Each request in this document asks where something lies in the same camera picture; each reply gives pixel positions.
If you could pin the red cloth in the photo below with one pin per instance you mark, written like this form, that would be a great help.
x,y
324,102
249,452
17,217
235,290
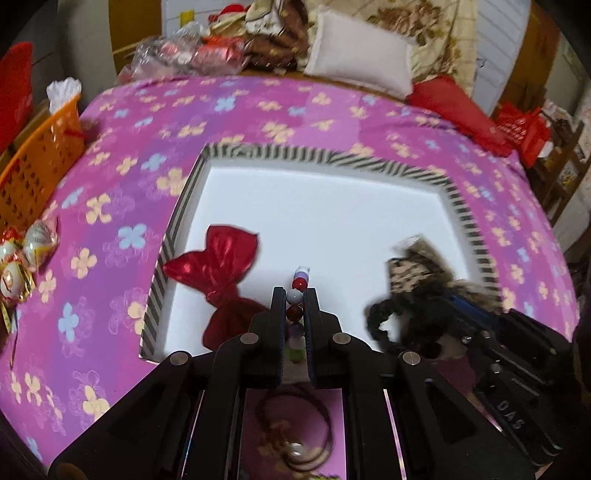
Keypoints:
x,y
16,87

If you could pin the clear bag of snack packets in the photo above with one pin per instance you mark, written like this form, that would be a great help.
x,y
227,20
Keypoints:
x,y
184,55

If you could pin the red pillow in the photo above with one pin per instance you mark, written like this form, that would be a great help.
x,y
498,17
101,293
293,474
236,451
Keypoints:
x,y
457,110

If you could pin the red satin hair bow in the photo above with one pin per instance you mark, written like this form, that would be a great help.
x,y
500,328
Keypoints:
x,y
217,267

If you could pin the black scrunchie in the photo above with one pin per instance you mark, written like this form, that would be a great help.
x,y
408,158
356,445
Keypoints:
x,y
415,323

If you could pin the brown floral blanket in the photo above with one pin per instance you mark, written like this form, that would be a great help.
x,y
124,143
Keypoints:
x,y
277,41

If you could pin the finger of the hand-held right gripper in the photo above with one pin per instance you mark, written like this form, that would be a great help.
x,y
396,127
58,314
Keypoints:
x,y
475,318

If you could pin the white tray with striped rim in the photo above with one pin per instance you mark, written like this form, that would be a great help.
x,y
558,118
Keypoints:
x,y
323,221

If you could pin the purple floral bed sheet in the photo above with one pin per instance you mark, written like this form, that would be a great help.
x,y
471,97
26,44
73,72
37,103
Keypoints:
x,y
138,138

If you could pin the foil wrapped ornament ball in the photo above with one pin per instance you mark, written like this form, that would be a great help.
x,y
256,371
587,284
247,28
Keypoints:
x,y
11,281
40,237
8,251

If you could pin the leopard print hair bow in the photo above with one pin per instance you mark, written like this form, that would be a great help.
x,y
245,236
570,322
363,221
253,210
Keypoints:
x,y
415,272

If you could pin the red plush hat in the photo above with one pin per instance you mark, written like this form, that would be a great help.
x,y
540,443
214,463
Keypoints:
x,y
228,13

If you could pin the white plastic bag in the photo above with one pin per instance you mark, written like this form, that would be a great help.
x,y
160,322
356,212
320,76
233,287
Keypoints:
x,y
62,92

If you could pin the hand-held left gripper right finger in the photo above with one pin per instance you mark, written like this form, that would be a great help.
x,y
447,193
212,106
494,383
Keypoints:
x,y
311,323

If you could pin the white pillow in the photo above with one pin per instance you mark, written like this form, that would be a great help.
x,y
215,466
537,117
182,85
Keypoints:
x,y
360,50

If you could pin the cream floral quilt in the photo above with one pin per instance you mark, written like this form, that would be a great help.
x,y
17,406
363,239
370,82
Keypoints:
x,y
438,32

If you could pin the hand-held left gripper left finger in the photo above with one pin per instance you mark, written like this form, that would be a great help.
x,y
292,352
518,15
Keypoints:
x,y
280,318

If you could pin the wooden chair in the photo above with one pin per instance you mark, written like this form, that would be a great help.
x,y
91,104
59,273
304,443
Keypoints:
x,y
565,157

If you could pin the red shopping bag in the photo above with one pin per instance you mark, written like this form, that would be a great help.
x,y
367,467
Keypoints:
x,y
524,127

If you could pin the orange plastic basket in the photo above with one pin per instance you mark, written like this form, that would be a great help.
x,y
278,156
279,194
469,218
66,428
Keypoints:
x,y
37,166

